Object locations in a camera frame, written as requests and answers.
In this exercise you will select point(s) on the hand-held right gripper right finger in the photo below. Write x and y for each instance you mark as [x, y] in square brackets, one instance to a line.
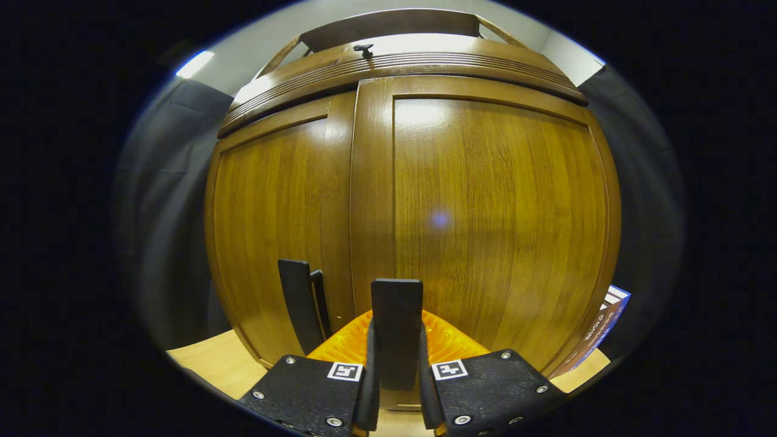
[428, 394]

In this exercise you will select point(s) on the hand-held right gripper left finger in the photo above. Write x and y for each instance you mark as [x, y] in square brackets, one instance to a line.
[367, 394]

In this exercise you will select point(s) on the wooden shoe cabinet door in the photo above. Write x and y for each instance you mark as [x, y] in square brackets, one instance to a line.
[498, 212]
[273, 212]

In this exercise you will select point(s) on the wooden double-door shoe cabinet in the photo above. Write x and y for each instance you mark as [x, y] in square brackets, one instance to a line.
[394, 24]

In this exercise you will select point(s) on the brown and blue book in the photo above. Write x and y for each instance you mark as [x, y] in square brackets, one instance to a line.
[598, 331]

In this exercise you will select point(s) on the black drawer knob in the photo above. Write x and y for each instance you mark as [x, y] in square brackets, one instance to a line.
[364, 48]

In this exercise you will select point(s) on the ceiling light panel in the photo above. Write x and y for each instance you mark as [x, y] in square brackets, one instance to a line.
[194, 64]

